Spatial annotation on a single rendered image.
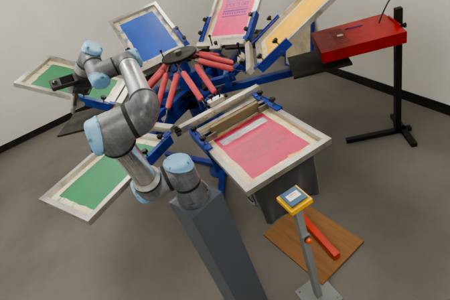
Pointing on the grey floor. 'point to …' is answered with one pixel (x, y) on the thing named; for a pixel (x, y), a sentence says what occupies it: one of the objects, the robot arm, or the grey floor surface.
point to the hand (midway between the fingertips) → (65, 102)
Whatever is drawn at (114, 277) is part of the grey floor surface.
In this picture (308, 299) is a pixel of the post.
